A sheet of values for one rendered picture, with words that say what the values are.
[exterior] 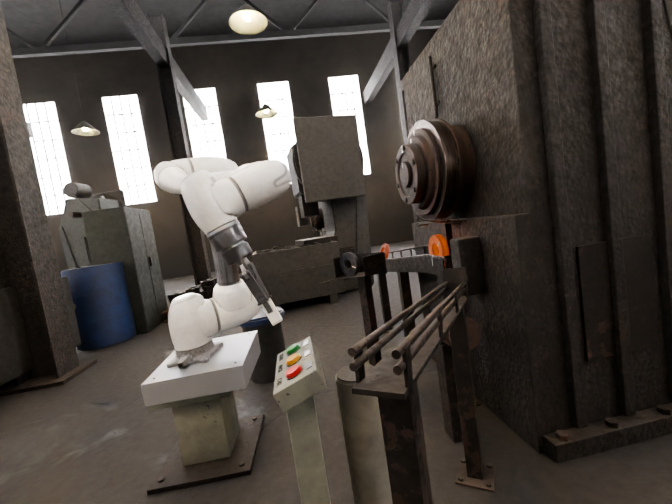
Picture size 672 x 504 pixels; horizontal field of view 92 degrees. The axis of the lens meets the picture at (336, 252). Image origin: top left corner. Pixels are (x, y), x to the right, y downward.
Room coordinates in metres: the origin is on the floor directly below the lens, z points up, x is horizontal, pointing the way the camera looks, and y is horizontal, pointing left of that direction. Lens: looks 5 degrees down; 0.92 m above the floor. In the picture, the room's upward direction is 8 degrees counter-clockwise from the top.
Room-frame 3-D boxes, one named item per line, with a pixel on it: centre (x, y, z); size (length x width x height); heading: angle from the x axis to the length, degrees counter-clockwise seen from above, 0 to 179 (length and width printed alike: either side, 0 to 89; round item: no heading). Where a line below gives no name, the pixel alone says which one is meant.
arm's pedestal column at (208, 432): (1.41, 0.68, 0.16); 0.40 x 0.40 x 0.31; 4
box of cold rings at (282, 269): (4.22, 0.54, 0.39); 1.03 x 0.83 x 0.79; 101
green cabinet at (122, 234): (4.10, 2.59, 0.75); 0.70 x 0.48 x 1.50; 7
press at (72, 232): (7.49, 5.24, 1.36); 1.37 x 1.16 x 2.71; 87
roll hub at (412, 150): (1.56, -0.40, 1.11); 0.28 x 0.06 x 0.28; 7
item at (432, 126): (1.58, -0.50, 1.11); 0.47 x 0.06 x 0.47; 7
